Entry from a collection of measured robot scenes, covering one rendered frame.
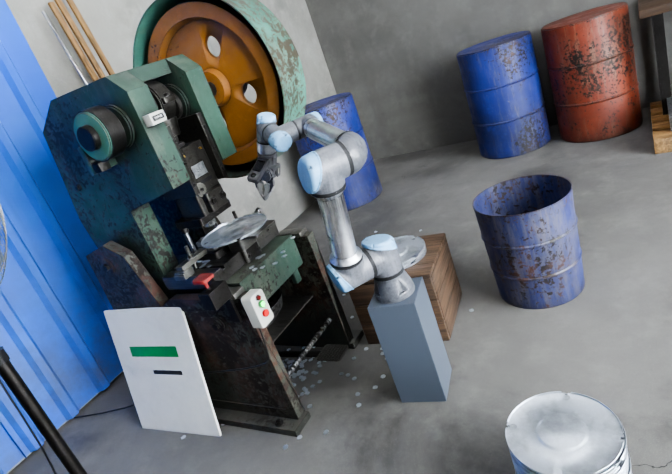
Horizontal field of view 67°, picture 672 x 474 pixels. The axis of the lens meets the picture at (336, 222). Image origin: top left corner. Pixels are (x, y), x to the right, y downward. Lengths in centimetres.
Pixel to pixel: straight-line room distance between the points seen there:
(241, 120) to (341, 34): 309
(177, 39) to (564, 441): 211
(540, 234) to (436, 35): 306
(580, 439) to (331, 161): 100
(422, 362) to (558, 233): 79
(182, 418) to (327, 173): 144
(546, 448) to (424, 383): 64
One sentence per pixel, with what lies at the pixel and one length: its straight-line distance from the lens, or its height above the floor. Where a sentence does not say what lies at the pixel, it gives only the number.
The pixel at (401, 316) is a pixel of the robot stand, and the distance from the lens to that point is 185.
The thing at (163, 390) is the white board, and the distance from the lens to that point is 251.
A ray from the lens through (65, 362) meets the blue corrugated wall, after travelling 315.
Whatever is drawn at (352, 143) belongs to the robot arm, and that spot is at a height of 106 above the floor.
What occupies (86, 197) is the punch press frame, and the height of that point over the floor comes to 110.
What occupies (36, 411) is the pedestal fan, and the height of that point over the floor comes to 61.
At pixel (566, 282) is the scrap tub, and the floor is 10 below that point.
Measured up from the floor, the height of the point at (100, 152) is 127.
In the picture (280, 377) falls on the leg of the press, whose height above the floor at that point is 24.
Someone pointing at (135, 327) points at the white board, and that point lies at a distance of 246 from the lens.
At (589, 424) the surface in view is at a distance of 159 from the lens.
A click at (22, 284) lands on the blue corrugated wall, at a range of 303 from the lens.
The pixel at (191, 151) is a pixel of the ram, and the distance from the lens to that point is 210.
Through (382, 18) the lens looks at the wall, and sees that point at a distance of 513.
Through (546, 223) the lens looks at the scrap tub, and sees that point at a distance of 223.
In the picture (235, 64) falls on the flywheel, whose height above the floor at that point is 139.
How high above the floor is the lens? 139
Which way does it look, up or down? 20 degrees down
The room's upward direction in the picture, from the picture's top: 20 degrees counter-clockwise
